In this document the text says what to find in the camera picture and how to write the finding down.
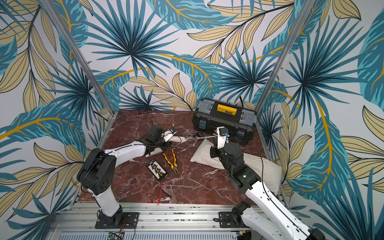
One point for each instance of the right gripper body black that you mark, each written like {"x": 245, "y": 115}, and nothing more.
{"x": 214, "y": 150}

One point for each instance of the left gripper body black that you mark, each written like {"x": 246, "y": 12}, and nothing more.
{"x": 165, "y": 145}

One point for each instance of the cream drawstring soil bag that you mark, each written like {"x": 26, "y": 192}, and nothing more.
{"x": 198, "y": 138}

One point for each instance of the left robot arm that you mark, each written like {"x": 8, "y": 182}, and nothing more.
{"x": 98, "y": 172}

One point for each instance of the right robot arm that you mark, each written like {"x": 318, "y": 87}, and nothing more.
{"x": 281, "y": 224}

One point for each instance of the black connector board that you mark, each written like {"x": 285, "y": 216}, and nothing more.
{"x": 157, "y": 170}

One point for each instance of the black yellow toolbox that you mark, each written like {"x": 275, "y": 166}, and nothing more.
{"x": 210, "y": 114}

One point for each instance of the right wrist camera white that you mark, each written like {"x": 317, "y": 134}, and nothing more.
{"x": 223, "y": 134}

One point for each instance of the red black wire leads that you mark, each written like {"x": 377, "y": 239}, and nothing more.
{"x": 163, "y": 191}

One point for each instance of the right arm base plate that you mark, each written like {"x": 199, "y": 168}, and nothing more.
{"x": 230, "y": 220}

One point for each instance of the aluminium front rail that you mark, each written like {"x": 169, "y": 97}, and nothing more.
{"x": 159, "y": 222}

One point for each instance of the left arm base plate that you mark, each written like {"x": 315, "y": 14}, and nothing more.
{"x": 128, "y": 220}

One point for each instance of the right aluminium corner post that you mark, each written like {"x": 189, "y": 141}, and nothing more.
{"x": 305, "y": 10}

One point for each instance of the aluminium corner post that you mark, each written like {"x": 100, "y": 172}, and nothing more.
{"x": 305, "y": 10}
{"x": 54, "y": 14}

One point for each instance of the left aluminium corner post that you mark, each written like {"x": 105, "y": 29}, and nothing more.
{"x": 54, "y": 14}

